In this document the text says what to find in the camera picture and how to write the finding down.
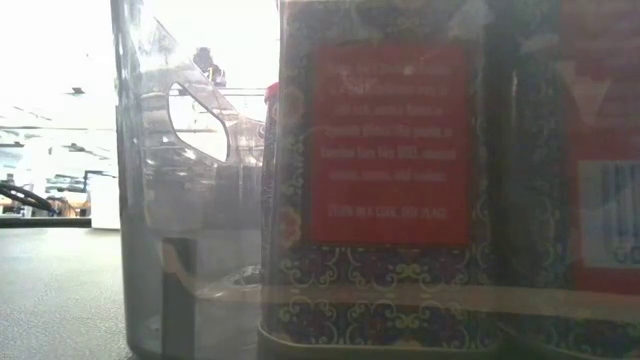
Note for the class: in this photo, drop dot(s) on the pink block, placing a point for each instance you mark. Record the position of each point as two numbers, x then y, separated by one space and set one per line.
271 92

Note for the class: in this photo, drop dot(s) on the black aluminium table frame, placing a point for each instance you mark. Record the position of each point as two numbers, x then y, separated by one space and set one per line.
45 222

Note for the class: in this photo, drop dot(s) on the clear plastic bin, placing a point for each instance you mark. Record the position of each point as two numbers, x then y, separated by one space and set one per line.
150 275

